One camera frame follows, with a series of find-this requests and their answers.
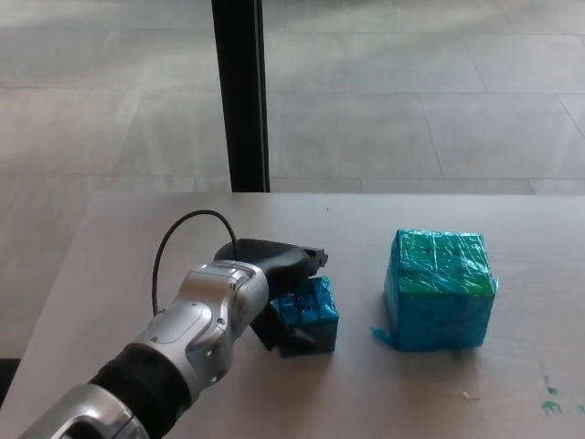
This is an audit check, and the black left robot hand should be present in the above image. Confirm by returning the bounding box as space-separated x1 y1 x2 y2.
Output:
213 237 332 353

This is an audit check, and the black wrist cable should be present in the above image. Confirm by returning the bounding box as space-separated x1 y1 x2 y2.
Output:
151 209 239 317

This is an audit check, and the black window frame post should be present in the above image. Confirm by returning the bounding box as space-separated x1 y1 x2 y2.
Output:
210 0 271 194

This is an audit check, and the small blue taped cube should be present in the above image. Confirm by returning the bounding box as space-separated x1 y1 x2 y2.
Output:
269 275 341 359

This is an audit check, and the big blue green taped cube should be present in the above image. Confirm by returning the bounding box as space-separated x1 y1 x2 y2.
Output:
370 228 501 354

